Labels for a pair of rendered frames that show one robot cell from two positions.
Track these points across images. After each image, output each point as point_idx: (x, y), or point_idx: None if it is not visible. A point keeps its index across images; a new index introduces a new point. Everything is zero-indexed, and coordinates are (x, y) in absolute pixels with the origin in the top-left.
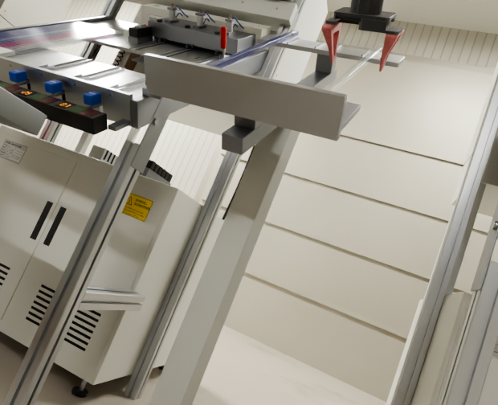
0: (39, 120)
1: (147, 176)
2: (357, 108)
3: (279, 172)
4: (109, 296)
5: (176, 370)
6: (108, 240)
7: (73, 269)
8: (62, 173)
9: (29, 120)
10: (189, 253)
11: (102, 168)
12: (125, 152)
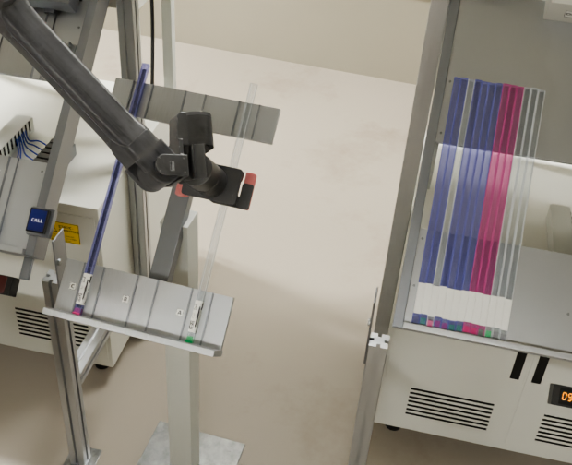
0: None
1: None
2: (230, 307)
3: (194, 271)
4: (95, 350)
5: (177, 411)
6: (75, 341)
7: (63, 372)
8: None
9: None
10: (137, 215)
11: None
12: (48, 291)
